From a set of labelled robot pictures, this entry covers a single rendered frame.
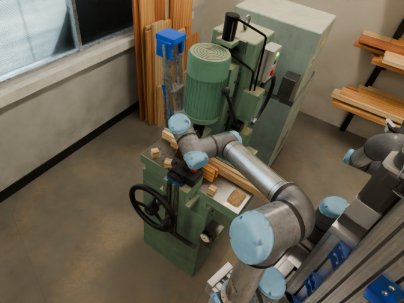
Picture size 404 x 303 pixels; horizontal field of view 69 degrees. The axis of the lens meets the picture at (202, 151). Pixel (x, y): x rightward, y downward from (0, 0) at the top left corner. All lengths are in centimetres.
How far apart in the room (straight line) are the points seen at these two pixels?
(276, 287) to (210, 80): 79
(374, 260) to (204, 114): 81
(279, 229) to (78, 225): 192
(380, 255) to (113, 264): 171
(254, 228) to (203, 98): 70
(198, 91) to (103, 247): 146
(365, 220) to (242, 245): 44
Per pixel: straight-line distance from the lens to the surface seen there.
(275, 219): 73
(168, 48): 220
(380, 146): 120
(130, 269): 223
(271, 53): 143
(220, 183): 150
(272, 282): 113
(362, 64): 359
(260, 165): 91
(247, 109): 147
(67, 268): 230
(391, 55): 306
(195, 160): 96
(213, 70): 119
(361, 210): 102
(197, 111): 130
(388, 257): 98
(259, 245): 70
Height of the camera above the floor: 202
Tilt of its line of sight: 43 degrees down
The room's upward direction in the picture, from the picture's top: 10 degrees clockwise
